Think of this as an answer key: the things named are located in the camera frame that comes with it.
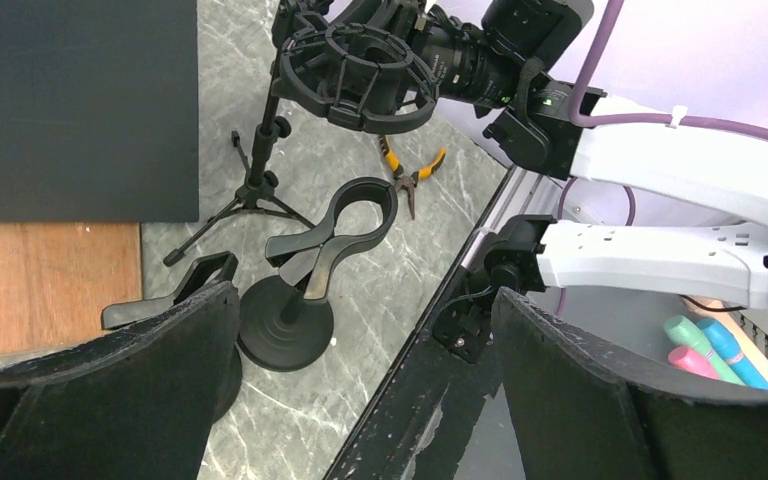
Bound wooden board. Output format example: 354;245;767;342
0;223;142;355

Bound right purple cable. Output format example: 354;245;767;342
552;0;768;319

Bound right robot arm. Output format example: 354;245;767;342
407;1;768;311

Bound mint green marker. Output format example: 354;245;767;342
663;315;745;386

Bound pink marker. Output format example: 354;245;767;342
667;346;720;380

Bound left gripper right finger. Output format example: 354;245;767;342
491;288;768;479

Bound black tripod shock-mount stand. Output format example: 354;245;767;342
163;1;439;267

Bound black front frame rail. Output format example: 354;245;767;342
324;169;542;479

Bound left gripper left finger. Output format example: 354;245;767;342
0;283;239;479

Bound dark rack network switch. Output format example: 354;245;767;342
0;0;199;223

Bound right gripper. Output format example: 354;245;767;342
330;1;451;60

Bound blue marker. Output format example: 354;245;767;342
696;318;768;390

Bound yellow-handled pliers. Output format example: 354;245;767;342
377;135;447;220

